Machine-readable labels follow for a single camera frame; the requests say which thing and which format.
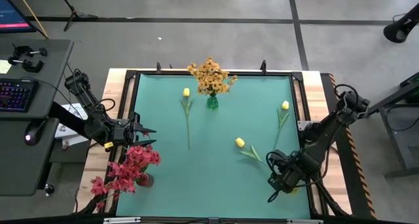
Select black cone-shaped stand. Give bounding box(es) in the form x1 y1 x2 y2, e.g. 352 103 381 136
383 3 419 44

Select yellow stick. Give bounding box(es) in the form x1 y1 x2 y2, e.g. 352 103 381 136
12 0 50 40

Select black computer mouse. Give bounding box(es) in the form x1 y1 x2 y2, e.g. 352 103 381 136
24 119 47 146

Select orange artificial flower bunch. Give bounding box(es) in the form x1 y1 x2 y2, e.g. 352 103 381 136
187 57 217 96
204 62 239 96

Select black desk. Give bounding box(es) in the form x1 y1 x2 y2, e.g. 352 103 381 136
0 117 60 197
0 39 75 120

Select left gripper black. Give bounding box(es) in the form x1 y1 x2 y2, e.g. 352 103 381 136
109 111 158 150

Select black tripod stand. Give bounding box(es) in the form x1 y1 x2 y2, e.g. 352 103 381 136
54 0 99 32

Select dark grey metal cart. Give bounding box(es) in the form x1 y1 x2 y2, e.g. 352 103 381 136
361 71 419 172

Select black aluminium rig frame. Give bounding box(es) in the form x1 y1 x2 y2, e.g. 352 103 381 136
75 60 354 224

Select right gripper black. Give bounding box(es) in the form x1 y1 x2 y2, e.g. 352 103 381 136
268 151 322 195

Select black screw clamp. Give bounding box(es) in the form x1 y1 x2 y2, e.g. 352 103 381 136
12 44 48 58
7 56 45 73

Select backlit black keyboard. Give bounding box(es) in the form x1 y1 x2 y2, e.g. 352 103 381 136
0 79 39 113

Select yellow artificial tulip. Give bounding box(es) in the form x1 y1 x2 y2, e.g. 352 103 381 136
179 87 194 152
273 100 291 151
234 137 274 168

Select green glass vase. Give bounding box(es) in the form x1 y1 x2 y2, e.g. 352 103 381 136
206 93 219 111

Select red glass vase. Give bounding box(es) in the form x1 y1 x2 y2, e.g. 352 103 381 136
136 172 155 188

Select pale yellow sticky note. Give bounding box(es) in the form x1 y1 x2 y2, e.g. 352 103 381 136
0 59 12 75

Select computer monitor blue screen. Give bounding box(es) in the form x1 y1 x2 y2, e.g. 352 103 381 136
0 0 37 34

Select teal table mat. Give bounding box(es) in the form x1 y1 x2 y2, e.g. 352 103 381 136
116 73 312 219

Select black board hazard-striped edge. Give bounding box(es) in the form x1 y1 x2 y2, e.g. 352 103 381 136
320 72 377 220

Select white paper sheets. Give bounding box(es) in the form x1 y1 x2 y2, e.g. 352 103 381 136
54 102 91 147

